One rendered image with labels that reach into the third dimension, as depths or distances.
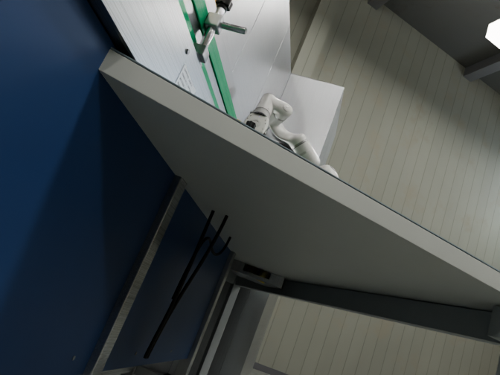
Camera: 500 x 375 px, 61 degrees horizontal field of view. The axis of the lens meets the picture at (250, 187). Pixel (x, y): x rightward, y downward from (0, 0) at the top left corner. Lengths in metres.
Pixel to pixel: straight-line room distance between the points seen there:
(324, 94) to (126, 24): 2.46
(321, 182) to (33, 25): 0.40
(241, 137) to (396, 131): 6.98
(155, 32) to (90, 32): 0.11
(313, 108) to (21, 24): 2.53
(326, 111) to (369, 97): 4.48
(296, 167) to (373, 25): 7.35
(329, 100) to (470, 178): 5.93
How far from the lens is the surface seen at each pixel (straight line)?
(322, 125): 2.83
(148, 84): 0.56
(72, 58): 0.52
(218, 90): 0.94
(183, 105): 0.57
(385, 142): 7.32
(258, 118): 1.88
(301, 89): 2.96
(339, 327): 6.61
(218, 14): 0.80
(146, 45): 0.60
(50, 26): 0.49
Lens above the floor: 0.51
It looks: 16 degrees up
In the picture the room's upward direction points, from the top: 22 degrees clockwise
